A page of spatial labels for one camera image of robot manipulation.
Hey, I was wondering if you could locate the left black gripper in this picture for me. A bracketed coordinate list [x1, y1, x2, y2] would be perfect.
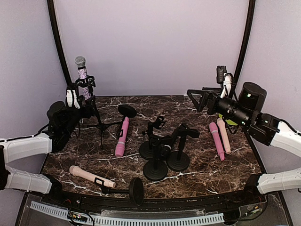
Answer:
[63, 96, 95, 136]

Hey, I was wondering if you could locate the black tripod stand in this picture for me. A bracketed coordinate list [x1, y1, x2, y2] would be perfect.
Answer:
[75, 75, 120, 148]

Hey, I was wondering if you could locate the black stand holding small pink microphone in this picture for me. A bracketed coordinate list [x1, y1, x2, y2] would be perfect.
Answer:
[117, 104, 137, 138]

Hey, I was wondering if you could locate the large pink microphone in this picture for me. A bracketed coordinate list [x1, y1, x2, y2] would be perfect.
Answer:
[209, 122, 225, 161]

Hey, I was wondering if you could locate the beige microphone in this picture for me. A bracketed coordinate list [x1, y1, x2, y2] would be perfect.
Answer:
[69, 165, 116, 188]
[217, 118, 231, 154]

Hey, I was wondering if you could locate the purple glitter microphone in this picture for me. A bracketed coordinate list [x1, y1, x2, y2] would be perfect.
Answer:
[75, 56, 93, 100]

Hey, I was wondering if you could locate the small pink microphone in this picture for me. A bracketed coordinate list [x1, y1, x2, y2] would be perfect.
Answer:
[115, 116, 129, 157]

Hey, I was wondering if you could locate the black microphone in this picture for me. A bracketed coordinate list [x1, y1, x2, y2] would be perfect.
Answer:
[159, 135, 174, 161]

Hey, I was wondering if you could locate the black stand with black microphone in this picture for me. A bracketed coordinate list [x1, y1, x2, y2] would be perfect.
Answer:
[166, 123, 200, 172]

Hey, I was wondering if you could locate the black stand holding beige microphone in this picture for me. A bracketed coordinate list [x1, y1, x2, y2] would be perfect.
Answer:
[139, 115, 166, 160]

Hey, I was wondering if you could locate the black round-base desk stand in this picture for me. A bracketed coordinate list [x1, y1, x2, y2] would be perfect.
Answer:
[143, 136, 168, 181]

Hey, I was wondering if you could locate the black front stand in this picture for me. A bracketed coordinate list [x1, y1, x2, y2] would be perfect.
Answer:
[94, 178, 144, 206]

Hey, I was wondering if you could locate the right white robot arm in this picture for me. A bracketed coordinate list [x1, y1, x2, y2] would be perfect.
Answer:
[187, 82, 301, 204]

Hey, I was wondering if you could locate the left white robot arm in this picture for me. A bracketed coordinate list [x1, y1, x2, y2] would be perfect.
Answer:
[0, 97, 97, 205]

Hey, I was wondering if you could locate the green disc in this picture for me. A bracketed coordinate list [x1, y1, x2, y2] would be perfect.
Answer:
[219, 114, 237, 126]

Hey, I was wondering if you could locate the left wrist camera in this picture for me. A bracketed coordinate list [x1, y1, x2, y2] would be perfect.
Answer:
[66, 85, 80, 109]

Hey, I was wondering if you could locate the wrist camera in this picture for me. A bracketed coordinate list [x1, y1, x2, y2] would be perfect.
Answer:
[216, 65, 234, 98]
[66, 85, 80, 109]

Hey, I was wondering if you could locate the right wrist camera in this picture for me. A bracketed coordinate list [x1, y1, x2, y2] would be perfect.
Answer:
[216, 65, 234, 98]

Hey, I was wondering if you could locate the left black frame post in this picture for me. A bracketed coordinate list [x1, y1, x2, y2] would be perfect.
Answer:
[47, 0, 72, 88]

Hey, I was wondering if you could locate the black frame post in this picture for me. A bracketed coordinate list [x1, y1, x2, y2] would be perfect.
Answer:
[47, 0, 72, 88]
[233, 0, 256, 85]

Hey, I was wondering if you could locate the right black frame post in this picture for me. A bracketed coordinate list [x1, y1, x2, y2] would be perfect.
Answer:
[233, 0, 256, 85]

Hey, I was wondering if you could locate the grey cable duct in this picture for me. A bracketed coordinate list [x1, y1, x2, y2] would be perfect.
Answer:
[30, 201, 224, 226]

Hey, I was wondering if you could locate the black front rail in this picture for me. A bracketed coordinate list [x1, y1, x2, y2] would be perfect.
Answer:
[23, 183, 269, 212]

